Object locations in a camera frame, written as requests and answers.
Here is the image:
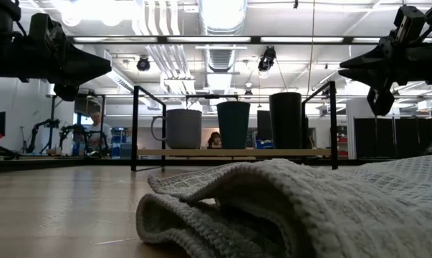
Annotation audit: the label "black background station frame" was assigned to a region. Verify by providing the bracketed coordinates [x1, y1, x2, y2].
[44, 92, 107, 157]

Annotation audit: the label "black overhead light bar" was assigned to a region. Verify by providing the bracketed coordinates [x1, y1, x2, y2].
[67, 34, 383, 47]

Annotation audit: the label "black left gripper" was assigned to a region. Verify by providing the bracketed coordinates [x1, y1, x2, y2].
[19, 38, 113, 102]

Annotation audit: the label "black computer monitor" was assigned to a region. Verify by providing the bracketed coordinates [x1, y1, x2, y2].
[256, 110, 274, 141]

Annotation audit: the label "person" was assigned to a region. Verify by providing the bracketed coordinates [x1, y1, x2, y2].
[206, 130, 223, 151]
[85, 110, 114, 152]

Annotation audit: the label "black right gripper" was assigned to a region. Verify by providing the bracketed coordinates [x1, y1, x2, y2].
[338, 33, 431, 117]

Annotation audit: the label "grey waffle-knit towel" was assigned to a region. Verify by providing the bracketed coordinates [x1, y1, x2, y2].
[135, 153, 432, 258]

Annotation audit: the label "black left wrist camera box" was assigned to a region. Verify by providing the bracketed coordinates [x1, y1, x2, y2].
[28, 11, 65, 48]

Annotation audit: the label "silver ventilation duct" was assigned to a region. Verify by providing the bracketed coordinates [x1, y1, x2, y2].
[197, 0, 249, 73]

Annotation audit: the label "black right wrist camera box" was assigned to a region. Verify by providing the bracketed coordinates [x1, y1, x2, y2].
[393, 4, 428, 44]

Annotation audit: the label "black ceiling spot lamp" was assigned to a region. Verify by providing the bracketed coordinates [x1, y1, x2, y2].
[135, 54, 152, 72]
[256, 45, 278, 73]

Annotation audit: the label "black room divider panels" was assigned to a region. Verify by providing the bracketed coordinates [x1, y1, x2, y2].
[354, 110, 432, 159]

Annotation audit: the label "grey mug with handle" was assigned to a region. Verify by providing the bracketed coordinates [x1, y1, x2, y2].
[150, 108, 203, 151]

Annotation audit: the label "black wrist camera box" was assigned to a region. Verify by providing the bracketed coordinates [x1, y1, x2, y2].
[393, 4, 428, 44]
[28, 11, 65, 48]

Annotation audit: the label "wooden shelf with black frame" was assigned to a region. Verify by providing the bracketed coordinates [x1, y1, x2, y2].
[130, 80, 339, 173]

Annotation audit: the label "blue storage rack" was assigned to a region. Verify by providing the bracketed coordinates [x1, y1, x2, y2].
[109, 126, 133, 159]

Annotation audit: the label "black aluminium table frame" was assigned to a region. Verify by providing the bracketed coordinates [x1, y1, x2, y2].
[0, 156, 395, 174]

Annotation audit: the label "dark green plastic cup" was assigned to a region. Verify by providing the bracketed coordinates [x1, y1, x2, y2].
[216, 100, 251, 151]

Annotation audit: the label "tall black tumbler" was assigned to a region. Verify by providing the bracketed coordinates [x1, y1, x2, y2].
[269, 91, 304, 151]

